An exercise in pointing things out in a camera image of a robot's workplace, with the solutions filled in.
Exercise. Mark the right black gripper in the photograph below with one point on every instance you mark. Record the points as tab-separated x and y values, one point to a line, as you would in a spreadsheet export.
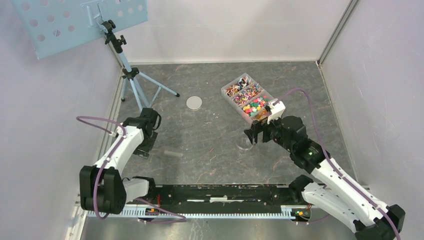
257	126

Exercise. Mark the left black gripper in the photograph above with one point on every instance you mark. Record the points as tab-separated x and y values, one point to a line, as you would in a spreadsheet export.
146	149

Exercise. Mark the small clear glass jar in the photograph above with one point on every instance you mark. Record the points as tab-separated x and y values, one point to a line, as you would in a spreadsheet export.
243	143

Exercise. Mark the clear plastic scoop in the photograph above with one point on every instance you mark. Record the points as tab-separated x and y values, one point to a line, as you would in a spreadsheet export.
171	154

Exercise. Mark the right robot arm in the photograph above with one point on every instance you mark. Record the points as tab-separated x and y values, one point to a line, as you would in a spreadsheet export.
329	187

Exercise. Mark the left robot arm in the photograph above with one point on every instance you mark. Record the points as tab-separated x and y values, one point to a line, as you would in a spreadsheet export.
101	186

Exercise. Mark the clear compartment candy box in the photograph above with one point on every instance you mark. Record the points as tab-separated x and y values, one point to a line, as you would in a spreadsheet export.
247	97

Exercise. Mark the silver round jar lid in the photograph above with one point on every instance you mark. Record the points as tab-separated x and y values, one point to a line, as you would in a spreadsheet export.
194	103

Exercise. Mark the light blue music stand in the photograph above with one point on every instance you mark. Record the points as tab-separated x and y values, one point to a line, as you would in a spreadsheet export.
55	26

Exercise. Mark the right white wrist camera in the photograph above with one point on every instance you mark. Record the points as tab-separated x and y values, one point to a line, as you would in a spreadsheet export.
275	108

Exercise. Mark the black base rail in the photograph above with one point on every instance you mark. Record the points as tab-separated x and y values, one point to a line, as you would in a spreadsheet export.
226	201

